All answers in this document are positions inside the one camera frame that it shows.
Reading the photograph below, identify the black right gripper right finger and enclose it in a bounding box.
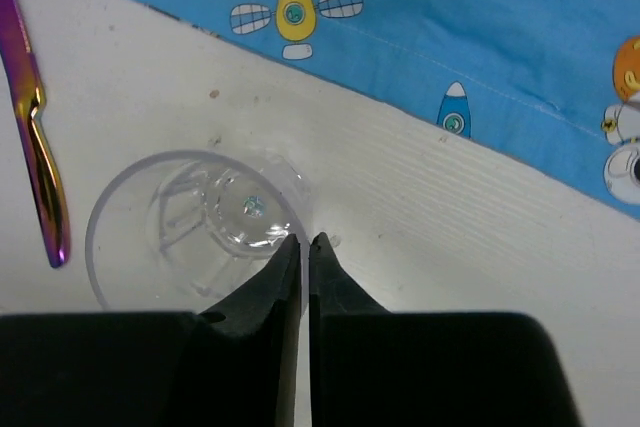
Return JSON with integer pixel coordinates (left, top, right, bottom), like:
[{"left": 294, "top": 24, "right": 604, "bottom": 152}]
[{"left": 309, "top": 234, "right": 581, "bottom": 426}]

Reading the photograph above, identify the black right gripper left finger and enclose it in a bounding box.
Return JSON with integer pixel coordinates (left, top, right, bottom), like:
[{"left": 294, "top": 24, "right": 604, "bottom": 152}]
[{"left": 1, "top": 236, "right": 300, "bottom": 426}]

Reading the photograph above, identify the clear plastic cup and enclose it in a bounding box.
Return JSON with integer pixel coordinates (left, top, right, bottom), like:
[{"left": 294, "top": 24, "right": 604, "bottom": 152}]
[{"left": 85, "top": 150, "right": 312, "bottom": 312}]

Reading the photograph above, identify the blue patterned cloth placemat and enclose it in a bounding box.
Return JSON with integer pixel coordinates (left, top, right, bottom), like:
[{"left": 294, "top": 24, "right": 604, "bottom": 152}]
[{"left": 136, "top": 0, "right": 639, "bottom": 217}]

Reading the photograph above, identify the iridescent knife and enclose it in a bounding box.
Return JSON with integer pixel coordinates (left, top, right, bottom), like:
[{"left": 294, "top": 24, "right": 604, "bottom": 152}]
[{"left": 1, "top": 0, "right": 71, "bottom": 269}]

